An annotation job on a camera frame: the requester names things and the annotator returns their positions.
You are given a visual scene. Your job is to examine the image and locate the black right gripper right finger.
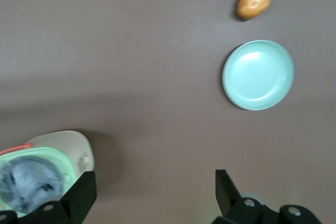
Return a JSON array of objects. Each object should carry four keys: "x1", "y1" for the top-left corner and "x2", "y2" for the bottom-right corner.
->
[{"x1": 212, "y1": 169, "x2": 279, "y2": 224}]

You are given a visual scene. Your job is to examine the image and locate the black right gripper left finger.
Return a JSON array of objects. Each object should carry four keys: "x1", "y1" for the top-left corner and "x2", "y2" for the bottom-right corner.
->
[{"x1": 18, "y1": 170, "x2": 97, "y2": 224}]

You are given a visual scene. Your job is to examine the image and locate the beige rice cooker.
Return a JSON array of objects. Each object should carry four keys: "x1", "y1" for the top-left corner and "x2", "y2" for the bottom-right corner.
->
[{"x1": 0, "y1": 129, "x2": 95, "y2": 216}]

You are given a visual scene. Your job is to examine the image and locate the light green plate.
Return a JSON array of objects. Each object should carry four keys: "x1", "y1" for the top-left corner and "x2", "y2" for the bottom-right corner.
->
[{"x1": 222, "y1": 39, "x2": 295, "y2": 111}]

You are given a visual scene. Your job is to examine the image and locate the brown table mat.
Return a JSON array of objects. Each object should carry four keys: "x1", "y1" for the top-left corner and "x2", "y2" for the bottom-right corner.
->
[{"x1": 0, "y1": 0, "x2": 336, "y2": 224}]

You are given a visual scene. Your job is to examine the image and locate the orange-brown potato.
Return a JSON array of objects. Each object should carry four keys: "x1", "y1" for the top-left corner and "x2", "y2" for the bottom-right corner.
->
[{"x1": 235, "y1": 0, "x2": 272, "y2": 22}]

